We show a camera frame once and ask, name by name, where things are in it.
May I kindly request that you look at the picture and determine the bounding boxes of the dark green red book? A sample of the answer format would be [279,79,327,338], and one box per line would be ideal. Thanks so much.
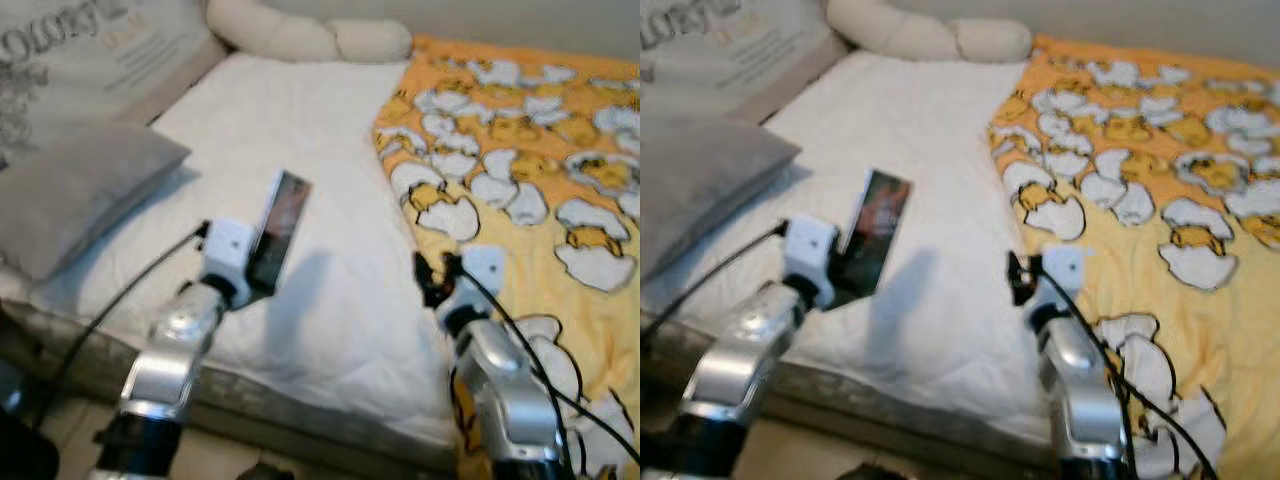
[838,170,913,296]
[247,170,313,296]

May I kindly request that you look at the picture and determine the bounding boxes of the orange cartoon print blanket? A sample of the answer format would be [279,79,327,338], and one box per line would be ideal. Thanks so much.
[988,33,1280,480]
[372,33,641,480]

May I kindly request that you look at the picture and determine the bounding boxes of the plain grey pillow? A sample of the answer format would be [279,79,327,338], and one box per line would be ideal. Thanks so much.
[640,110,801,281]
[0,125,191,283]

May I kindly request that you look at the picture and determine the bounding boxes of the grey mattress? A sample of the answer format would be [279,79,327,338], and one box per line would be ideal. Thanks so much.
[0,270,461,476]
[640,280,1061,476]

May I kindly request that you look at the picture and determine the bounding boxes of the white quilted mattress pad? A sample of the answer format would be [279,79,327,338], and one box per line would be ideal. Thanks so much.
[30,52,471,451]
[645,52,1061,451]

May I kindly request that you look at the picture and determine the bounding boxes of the beige knotted cushion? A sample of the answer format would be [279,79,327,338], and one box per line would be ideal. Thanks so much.
[825,0,1031,66]
[205,0,413,66]

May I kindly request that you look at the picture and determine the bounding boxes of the large grey printed pillow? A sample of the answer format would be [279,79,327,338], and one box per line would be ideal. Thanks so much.
[0,0,226,171]
[640,0,839,123]

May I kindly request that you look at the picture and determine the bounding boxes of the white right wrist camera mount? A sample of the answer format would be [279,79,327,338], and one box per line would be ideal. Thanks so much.
[1030,245,1096,316]
[440,245,506,316]

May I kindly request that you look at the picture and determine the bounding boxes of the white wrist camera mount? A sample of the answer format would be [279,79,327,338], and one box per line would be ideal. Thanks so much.
[1030,245,1096,316]
[200,218,259,286]
[782,218,839,286]
[440,245,506,316]

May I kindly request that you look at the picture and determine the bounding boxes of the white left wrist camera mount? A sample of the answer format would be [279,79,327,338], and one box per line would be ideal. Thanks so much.
[782,218,839,286]
[200,218,259,286]

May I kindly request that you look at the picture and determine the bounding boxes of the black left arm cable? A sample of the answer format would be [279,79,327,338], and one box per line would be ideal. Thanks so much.
[640,225,789,346]
[30,222,211,431]

